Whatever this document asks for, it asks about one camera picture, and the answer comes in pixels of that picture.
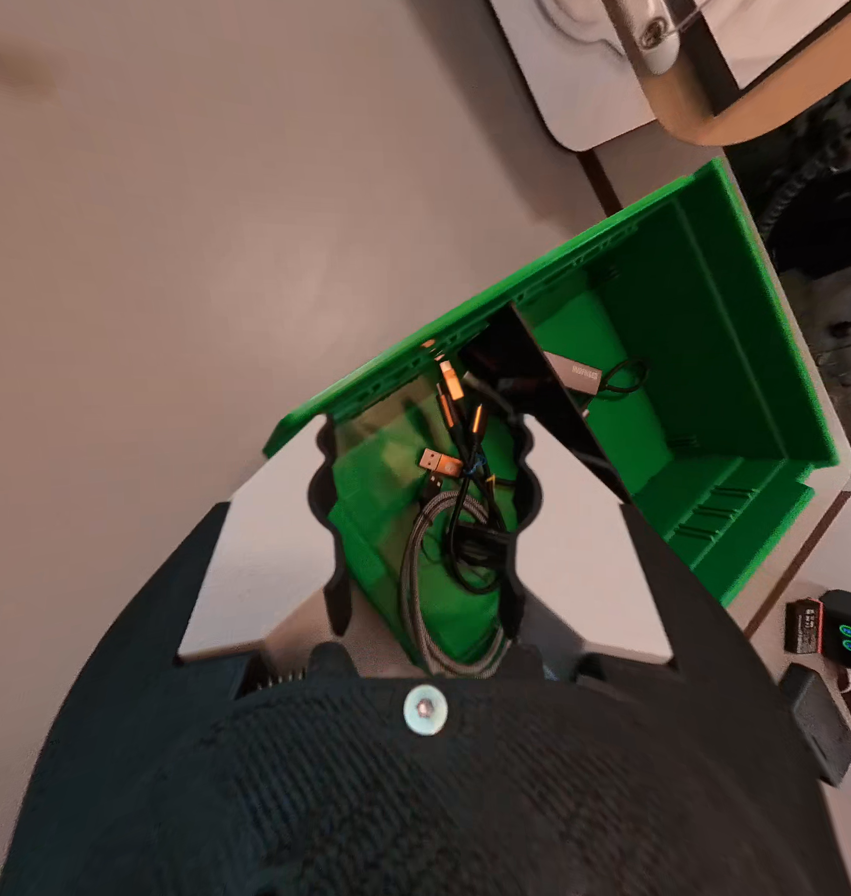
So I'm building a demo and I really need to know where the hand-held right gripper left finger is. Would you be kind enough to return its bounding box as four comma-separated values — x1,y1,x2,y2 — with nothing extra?
177,413,361,679

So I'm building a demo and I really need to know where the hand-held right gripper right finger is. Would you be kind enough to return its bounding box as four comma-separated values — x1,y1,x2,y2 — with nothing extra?
497,413,680,679

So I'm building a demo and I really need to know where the braided grey cable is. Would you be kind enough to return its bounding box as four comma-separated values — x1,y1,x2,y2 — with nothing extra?
399,447,510,679

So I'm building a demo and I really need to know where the grey USB hub with cable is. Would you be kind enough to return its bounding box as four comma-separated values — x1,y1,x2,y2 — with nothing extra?
539,349,649,400

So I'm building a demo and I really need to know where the orange plug black cable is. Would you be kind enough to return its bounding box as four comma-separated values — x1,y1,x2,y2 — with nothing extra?
425,357,521,596

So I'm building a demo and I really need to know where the green plastic bin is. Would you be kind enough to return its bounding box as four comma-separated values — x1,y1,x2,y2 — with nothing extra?
262,157,841,679

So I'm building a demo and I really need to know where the grey desk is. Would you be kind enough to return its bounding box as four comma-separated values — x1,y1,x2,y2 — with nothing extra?
0,0,851,896

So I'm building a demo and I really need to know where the black bin divider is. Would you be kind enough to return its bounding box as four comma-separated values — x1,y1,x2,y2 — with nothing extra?
467,303,633,506

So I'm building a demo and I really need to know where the small black box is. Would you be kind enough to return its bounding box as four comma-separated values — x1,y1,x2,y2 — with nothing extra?
784,598,825,655

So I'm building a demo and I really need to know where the black device with display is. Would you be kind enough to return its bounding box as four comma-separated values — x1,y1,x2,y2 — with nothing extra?
819,588,851,679

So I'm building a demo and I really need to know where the black power adapter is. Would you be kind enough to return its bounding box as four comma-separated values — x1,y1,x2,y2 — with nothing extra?
779,664,851,786

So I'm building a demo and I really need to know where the wooden document stand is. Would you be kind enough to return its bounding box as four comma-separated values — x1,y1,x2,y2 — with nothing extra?
490,0,851,153

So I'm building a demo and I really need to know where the white printed instruction sheet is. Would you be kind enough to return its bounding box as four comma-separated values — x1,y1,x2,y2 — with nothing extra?
702,0,851,88

